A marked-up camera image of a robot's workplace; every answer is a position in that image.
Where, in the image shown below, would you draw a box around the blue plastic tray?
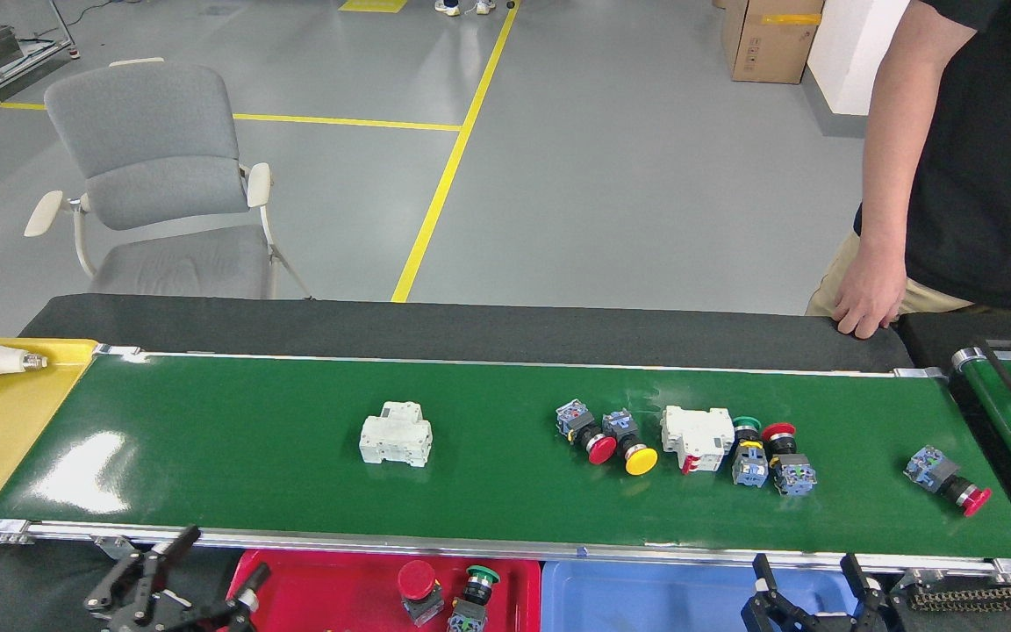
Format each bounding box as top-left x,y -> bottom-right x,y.
541,559 -> 866,632

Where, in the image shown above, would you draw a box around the long black foam pad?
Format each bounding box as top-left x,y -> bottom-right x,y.
18,294 -> 914,374

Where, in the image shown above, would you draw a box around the red plastic tray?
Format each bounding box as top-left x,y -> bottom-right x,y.
226,549 -> 543,632

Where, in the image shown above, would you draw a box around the person's right hand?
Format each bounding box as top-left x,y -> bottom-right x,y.
830,246 -> 908,340

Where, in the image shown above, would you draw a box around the grey office chair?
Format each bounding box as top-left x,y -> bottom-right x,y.
25,57 -> 313,301

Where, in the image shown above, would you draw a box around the white circuit breaker red levers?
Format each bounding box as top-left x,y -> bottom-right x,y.
659,405 -> 736,476

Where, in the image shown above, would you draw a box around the black drive chain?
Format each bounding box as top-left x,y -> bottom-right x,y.
896,569 -> 1011,614

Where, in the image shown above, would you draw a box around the long green conveyor belt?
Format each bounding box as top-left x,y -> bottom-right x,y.
0,342 -> 1011,589

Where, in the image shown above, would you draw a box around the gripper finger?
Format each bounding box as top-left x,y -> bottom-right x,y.
170,562 -> 271,632
839,553 -> 903,632
84,525 -> 202,632
741,553 -> 814,632

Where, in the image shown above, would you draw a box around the green mushroom push button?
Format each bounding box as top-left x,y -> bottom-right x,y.
730,415 -> 771,489
447,564 -> 502,632

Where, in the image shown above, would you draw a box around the red mushroom push button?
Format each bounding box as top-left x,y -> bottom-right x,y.
903,445 -> 993,519
396,560 -> 447,628
760,421 -> 818,498
555,399 -> 619,466

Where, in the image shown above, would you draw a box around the metal frame rack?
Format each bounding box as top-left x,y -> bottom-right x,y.
0,0 -> 81,119

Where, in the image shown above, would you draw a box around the brown cardboard box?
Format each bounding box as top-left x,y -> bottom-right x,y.
721,0 -> 825,85

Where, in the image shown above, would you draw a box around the yellow mushroom push button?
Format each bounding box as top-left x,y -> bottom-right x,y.
602,409 -> 659,478

